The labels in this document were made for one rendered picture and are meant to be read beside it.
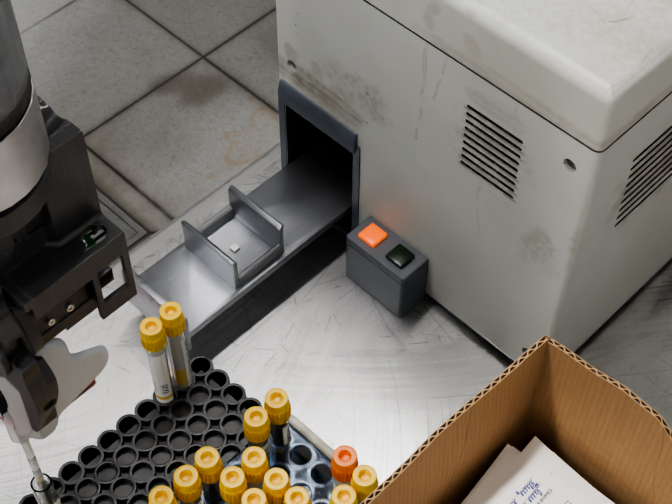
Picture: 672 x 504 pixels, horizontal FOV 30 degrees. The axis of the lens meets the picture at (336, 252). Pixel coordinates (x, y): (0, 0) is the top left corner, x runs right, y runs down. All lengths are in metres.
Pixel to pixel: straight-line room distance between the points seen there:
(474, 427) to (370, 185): 0.23
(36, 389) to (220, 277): 0.33
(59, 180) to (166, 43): 1.87
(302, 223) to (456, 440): 0.27
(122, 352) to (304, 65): 0.25
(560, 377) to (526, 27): 0.22
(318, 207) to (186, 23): 1.54
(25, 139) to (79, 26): 1.99
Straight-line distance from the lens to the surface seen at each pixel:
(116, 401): 0.93
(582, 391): 0.80
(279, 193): 0.98
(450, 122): 0.81
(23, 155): 0.54
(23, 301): 0.60
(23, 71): 0.52
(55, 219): 0.61
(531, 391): 0.82
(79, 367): 0.69
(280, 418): 0.79
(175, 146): 2.27
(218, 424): 0.89
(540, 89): 0.74
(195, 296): 0.93
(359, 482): 0.76
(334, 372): 0.93
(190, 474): 0.77
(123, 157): 2.26
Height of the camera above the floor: 1.67
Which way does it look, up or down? 53 degrees down
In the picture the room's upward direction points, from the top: straight up
